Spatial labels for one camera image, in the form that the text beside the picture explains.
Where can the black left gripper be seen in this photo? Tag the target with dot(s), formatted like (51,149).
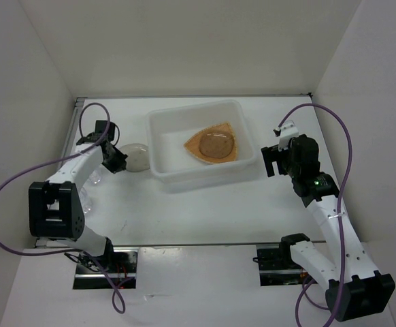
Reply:
(120,164)

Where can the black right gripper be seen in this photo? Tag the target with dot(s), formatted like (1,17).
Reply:
(271,154)

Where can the smoky glass plate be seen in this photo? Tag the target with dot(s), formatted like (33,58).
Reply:
(137,157)
(216,144)

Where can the woven bamboo fan tray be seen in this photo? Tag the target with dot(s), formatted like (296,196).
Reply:
(192,145)

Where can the translucent white plastic bin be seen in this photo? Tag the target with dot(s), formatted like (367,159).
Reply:
(168,129)

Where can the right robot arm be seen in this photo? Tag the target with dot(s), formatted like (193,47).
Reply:
(354,286)

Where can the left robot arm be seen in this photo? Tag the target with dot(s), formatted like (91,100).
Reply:
(55,208)

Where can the small clear glass dish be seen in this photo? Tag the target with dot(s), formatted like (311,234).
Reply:
(85,201)

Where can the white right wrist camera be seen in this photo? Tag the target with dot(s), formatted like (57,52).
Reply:
(285,134)

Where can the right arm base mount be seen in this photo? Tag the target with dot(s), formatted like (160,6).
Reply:
(273,270)

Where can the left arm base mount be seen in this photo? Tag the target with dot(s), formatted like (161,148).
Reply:
(122,270)

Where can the aluminium table edge rail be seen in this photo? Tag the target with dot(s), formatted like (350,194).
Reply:
(52,121)

